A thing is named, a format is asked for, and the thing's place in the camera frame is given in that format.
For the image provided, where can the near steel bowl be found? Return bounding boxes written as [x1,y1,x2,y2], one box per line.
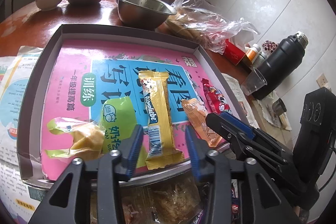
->
[116,0,177,30]

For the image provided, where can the grey tray with pink book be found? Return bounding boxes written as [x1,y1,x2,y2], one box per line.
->
[17,24,246,189]

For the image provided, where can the orange medicine bottle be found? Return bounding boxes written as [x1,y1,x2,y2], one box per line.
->
[246,44,261,64]

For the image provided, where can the small steel thermos cap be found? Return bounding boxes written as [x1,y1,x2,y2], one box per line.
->
[272,98,287,116]

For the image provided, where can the clear plastic cup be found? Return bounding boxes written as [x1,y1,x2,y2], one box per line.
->
[240,68,267,96]

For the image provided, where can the crumpled white paper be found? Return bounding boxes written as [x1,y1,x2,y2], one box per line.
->
[257,91,292,131]

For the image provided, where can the clear cracker packet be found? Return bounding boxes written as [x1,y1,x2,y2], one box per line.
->
[121,175,202,223]

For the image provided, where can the red panda snack packet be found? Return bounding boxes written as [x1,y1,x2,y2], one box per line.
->
[202,79,232,114]

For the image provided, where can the English student newspaper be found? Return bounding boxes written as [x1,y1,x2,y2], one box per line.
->
[1,46,42,223]

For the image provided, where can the clear plastic bag with food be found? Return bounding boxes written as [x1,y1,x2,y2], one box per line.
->
[165,0,260,55]

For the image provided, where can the dried flower bouquet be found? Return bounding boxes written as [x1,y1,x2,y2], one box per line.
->
[262,40,278,54]

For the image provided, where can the white wall socket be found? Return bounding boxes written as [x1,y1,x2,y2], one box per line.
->
[316,73,328,88]

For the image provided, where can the orange snack packet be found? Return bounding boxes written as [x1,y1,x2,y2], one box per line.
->
[181,98,222,148]

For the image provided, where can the green milk snack packet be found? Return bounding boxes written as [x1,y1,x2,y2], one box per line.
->
[45,96,137,160]

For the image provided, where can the blue Oreo-style cookie packet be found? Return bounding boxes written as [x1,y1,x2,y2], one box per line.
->
[187,179,240,223]

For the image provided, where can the black thermos bottle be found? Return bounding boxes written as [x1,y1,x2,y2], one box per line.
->
[252,31,309,100]

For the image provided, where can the yellow Alpenliebe candy bar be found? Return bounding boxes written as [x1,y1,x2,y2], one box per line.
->
[138,71,185,170]

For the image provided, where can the red tissue box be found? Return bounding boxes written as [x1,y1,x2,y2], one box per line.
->
[223,39,245,65]

